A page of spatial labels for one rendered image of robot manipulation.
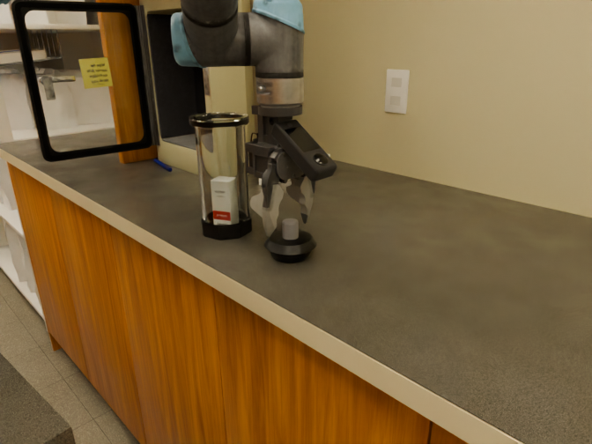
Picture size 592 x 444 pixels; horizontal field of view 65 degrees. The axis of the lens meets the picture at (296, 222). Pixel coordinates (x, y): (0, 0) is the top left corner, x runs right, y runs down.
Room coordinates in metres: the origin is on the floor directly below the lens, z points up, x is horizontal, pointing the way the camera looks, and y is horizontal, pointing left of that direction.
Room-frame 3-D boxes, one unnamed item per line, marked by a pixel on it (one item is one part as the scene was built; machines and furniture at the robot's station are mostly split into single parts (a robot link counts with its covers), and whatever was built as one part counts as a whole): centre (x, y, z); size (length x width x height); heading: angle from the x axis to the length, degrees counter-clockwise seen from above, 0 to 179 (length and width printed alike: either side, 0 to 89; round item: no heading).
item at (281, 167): (0.76, 0.03, 1.14); 0.09 x 0.08 x 0.12; 44
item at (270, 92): (0.75, 0.03, 1.22); 0.08 x 0.08 x 0.05
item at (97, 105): (1.31, 0.56, 1.19); 0.30 x 0.01 x 0.40; 128
